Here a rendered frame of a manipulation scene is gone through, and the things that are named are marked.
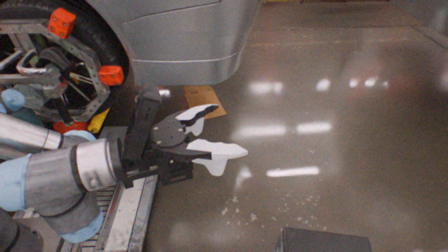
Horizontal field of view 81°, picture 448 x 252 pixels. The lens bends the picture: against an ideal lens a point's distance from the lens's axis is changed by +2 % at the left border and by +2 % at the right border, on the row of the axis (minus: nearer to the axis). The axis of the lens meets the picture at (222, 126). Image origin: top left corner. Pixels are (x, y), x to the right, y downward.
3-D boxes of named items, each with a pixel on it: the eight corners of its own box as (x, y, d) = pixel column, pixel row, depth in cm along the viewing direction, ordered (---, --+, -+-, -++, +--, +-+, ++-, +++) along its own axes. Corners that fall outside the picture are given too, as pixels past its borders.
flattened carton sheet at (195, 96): (209, 83, 277) (209, 81, 275) (227, 115, 239) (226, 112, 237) (181, 89, 270) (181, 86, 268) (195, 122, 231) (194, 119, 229)
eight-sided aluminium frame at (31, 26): (119, 114, 150) (85, 17, 113) (116, 122, 145) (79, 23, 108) (23, 115, 149) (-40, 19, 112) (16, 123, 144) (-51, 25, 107)
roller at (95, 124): (113, 105, 172) (111, 97, 168) (98, 136, 150) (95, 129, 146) (105, 105, 172) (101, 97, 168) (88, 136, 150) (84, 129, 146)
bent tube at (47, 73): (73, 55, 118) (63, 32, 111) (53, 78, 104) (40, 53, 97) (33, 55, 118) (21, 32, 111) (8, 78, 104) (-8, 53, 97)
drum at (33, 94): (69, 85, 136) (58, 60, 126) (50, 110, 120) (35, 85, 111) (42, 85, 136) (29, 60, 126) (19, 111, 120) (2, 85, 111)
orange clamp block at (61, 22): (72, 33, 118) (77, 16, 114) (64, 40, 113) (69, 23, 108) (55, 24, 116) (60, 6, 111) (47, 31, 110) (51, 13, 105)
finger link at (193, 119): (208, 121, 55) (178, 144, 49) (205, 97, 52) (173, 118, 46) (219, 125, 54) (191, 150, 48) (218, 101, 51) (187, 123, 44)
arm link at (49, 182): (25, 184, 44) (-5, 149, 38) (95, 167, 46) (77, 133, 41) (14, 227, 38) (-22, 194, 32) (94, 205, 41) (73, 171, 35)
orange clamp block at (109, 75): (107, 77, 134) (125, 77, 135) (102, 86, 129) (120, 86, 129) (103, 65, 130) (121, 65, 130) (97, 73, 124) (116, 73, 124)
